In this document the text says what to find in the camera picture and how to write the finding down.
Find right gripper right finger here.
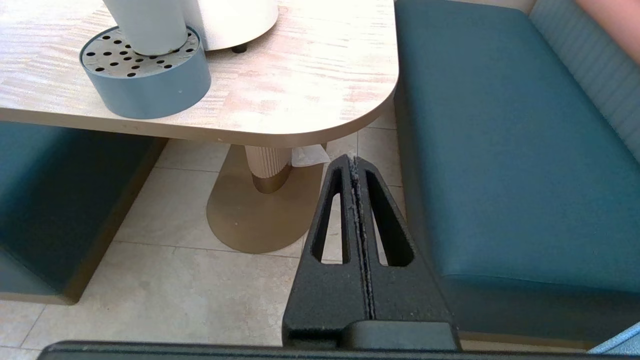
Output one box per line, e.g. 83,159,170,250
354,156,456,325

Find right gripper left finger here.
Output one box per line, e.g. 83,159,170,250
282,154,373,349

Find grey-blue plastic cup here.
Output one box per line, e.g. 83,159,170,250
102,0,190,56

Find crumpled white tissue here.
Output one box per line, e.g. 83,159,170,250
291,145,331,167

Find blue bench sofa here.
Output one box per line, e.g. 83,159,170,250
0,121,168,306
394,0,640,348

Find blue rounded seat back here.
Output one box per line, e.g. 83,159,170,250
590,322,640,353

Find round blue perforated drip tray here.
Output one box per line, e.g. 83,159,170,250
80,25,212,120

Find pink bolster cushion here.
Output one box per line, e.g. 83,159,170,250
575,0,640,66

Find table pedestal base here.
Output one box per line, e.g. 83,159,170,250
206,144,328,254

